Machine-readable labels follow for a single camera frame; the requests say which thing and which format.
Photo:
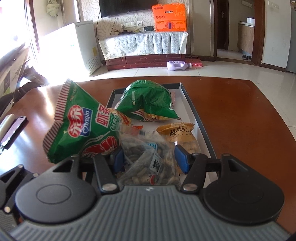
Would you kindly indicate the white patterned cabinet cloth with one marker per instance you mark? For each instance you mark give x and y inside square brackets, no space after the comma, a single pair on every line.
[145,43]

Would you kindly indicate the white chest freezer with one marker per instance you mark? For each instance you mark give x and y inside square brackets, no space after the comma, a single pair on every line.
[70,52]

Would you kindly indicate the orange gift box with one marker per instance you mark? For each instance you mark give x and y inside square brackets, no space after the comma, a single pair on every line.
[170,17]

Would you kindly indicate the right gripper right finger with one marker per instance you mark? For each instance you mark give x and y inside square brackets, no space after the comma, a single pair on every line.
[195,166]

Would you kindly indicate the black wall television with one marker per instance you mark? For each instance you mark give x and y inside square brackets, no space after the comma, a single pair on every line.
[116,7]

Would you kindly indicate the green shrimp chips bag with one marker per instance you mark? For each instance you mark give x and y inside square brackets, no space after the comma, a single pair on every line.
[82,126]

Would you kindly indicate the tied cream curtain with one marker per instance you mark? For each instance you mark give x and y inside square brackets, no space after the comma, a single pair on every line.
[52,8]

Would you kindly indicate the yellow clear biscuit bag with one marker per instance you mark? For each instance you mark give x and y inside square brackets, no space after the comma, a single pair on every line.
[180,134]

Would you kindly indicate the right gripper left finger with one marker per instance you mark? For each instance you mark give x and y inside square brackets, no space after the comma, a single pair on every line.
[100,170]

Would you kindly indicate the black set-top box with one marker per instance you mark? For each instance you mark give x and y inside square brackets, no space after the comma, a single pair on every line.
[148,28]

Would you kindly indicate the grey clear peanut packet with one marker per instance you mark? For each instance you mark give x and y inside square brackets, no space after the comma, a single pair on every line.
[149,160]

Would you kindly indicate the purple smartphone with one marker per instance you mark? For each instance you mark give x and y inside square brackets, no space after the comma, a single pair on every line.
[14,130]

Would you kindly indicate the dark grey shallow box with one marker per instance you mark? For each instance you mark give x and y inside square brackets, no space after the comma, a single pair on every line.
[149,134]

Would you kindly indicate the long orange snack bar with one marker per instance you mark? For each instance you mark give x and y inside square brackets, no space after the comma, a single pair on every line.
[136,129]

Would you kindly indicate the red floor mat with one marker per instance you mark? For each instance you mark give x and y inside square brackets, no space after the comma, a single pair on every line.
[194,62]

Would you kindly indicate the purple detergent bottle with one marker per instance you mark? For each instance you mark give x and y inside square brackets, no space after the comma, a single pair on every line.
[178,65]

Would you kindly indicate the pair of slippers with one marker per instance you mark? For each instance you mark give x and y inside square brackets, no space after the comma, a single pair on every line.
[246,57]

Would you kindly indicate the wooden kitchen counter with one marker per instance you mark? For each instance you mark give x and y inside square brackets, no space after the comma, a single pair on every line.
[245,38]

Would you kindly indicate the green striped snack bag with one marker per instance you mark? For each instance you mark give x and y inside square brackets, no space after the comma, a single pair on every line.
[145,100]

